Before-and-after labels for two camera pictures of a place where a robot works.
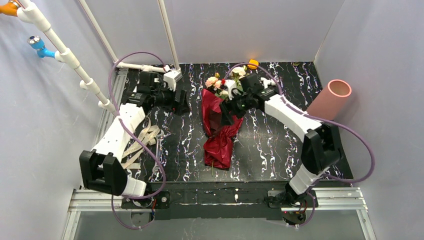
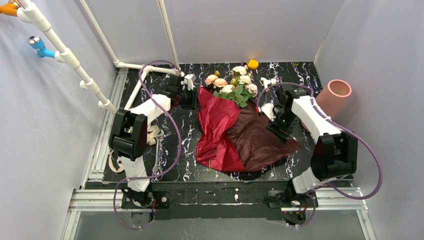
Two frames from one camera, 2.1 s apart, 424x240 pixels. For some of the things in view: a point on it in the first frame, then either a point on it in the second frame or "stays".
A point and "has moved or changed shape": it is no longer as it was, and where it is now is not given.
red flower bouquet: x=218 y=131 has moved or changed shape
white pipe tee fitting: x=266 y=82 stays
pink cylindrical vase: x=328 y=105 stays
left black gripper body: x=180 y=100 to x=191 y=98
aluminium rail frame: x=346 y=200 stays
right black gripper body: x=230 y=108 to x=281 y=128
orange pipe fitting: x=10 y=8 stays
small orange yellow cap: x=253 y=62 stays
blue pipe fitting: x=36 y=43 stays
